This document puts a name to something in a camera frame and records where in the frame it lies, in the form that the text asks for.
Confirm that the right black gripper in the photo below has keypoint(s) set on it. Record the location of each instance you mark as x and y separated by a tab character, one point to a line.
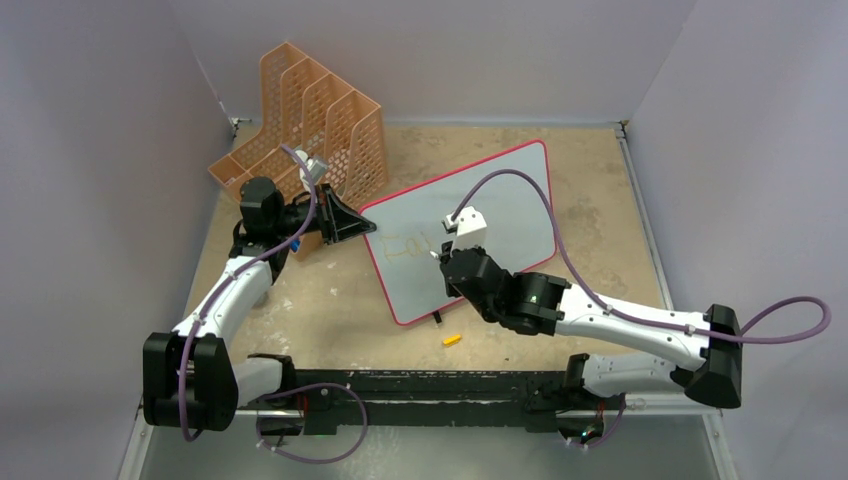
452	291

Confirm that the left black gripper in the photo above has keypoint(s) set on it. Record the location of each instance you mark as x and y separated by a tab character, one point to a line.
341	222

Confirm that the yellow marker cap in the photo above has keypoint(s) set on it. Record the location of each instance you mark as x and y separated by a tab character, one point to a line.
450	341

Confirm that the pink framed whiteboard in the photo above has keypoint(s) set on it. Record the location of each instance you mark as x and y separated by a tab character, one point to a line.
509	190

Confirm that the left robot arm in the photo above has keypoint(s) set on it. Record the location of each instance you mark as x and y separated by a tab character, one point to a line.
189	380

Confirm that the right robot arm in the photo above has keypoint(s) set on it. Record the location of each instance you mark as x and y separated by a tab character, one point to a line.
691	352

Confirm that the orange plastic file organizer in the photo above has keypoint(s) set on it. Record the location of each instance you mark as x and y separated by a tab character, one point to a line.
306	106

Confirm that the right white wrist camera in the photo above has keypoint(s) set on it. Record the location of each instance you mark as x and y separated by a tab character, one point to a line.
466	230

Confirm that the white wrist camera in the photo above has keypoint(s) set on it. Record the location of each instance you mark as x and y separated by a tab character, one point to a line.
466	230
316	168

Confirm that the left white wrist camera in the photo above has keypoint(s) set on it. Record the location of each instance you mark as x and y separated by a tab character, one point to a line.
316	168

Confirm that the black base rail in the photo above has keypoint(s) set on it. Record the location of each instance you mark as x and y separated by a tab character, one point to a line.
535	401

